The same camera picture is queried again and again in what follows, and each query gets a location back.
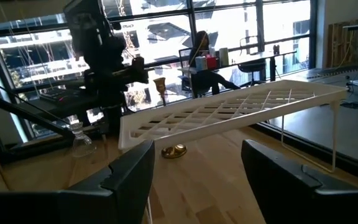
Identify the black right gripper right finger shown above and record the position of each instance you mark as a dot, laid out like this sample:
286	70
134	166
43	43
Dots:
306	202

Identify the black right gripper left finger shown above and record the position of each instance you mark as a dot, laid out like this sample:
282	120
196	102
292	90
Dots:
73	208

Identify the clear ribbed glass candle holder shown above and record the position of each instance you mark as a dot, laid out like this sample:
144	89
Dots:
82	144

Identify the tall gold candlestick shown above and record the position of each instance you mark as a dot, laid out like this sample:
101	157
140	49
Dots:
174	152

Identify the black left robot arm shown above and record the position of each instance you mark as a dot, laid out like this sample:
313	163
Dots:
87	31

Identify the light blue box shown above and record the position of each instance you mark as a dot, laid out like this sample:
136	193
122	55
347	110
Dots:
201	63

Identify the person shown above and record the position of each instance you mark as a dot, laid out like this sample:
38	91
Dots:
202	81

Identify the red box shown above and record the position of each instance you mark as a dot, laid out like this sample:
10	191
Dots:
211	63

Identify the white lattice rack shelf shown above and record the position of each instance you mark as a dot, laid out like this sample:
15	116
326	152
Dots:
228	119

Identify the black office chair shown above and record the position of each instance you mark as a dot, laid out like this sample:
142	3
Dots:
253	67

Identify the dark office desk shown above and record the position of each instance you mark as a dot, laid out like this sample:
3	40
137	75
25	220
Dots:
272	68

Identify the wooden slat board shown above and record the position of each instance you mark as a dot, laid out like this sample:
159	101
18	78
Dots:
343	43

